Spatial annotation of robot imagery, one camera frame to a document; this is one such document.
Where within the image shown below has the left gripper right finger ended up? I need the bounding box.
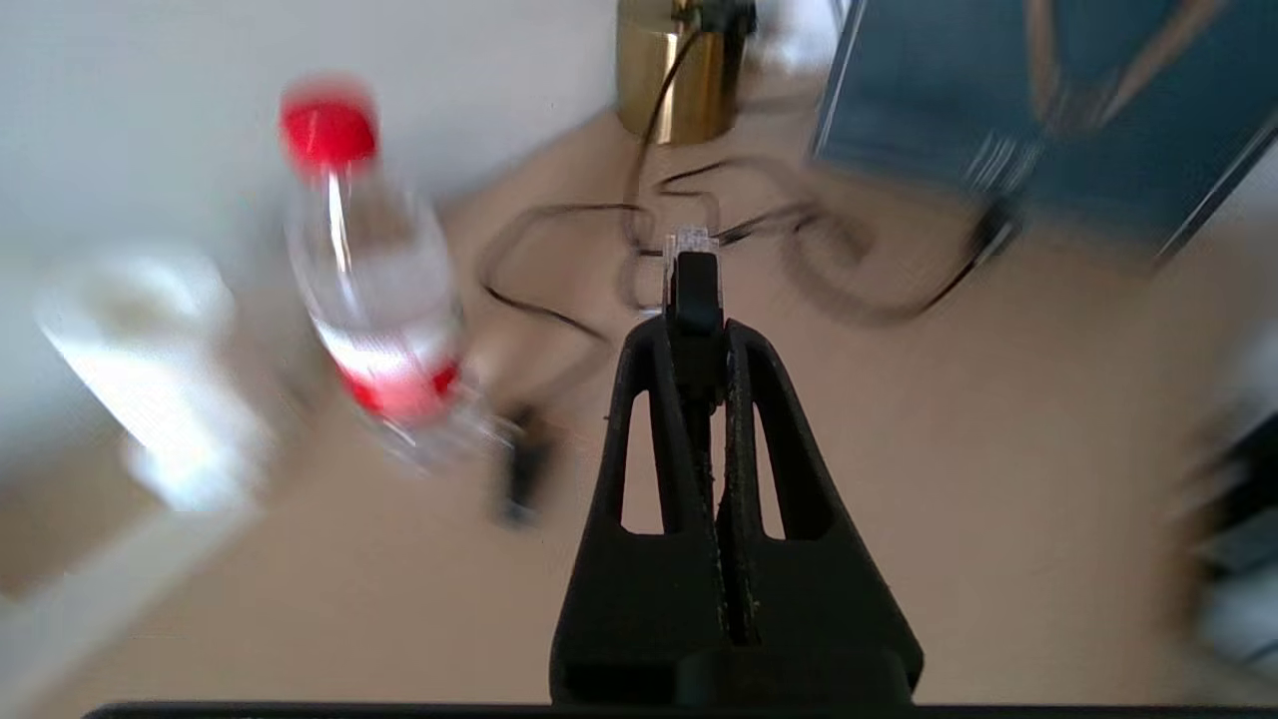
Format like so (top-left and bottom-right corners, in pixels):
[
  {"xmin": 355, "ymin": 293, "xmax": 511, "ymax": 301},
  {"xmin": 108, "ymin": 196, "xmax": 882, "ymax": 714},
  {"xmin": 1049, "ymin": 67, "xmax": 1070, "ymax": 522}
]
[{"xmin": 721, "ymin": 320, "xmax": 925, "ymax": 702}]

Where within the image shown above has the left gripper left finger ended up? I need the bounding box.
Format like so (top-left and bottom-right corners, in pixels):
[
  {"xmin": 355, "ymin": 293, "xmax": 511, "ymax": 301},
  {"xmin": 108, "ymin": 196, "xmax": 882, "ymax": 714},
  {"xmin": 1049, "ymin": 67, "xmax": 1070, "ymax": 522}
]
[{"xmin": 549, "ymin": 318, "xmax": 732, "ymax": 702}]

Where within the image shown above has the black ethernet cable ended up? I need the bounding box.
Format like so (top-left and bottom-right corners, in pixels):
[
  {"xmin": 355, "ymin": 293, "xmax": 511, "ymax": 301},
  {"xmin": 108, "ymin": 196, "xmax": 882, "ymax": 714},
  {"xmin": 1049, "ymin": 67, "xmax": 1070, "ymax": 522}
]
[{"xmin": 659, "ymin": 228, "xmax": 725, "ymax": 410}]

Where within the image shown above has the water bottle with red cap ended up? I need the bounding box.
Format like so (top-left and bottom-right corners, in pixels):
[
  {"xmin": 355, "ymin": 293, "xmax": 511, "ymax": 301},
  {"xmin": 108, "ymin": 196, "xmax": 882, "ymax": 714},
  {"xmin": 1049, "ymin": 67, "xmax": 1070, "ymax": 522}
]
[{"xmin": 278, "ymin": 75, "xmax": 500, "ymax": 472}]

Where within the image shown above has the brass desk lamp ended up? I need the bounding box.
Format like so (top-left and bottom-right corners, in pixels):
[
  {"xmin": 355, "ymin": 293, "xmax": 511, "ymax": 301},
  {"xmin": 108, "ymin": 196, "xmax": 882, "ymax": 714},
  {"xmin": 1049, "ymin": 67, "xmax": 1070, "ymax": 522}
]
[{"xmin": 616, "ymin": 0, "xmax": 757, "ymax": 147}]

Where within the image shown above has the white toilet paper roll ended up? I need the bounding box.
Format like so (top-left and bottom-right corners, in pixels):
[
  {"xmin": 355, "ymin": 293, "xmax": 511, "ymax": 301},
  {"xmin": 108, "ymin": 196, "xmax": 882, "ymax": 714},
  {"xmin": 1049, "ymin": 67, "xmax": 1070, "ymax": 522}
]
[{"xmin": 35, "ymin": 245, "xmax": 273, "ymax": 512}]

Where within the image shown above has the dark teal gift bag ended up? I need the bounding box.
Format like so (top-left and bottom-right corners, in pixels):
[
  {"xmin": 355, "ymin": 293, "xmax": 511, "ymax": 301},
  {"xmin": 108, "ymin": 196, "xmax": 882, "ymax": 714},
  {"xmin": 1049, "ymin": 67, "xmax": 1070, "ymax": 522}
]
[{"xmin": 807, "ymin": 0, "xmax": 1278, "ymax": 263}]

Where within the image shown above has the black inline adapter box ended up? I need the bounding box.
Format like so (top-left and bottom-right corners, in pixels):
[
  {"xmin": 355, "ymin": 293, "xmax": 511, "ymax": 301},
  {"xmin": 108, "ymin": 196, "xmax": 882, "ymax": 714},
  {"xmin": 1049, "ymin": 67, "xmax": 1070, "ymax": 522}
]
[{"xmin": 697, "ymin": 0, "xmax": 757, "ymax": 33}]

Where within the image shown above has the black power cord with plug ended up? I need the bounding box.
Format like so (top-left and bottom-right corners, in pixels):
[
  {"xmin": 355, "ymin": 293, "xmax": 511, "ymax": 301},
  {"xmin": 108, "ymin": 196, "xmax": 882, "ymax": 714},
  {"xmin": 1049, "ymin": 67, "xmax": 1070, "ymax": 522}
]
[{"xmin": 659, "ymin": 158, "xmax": 1024, "ymax": 331}]

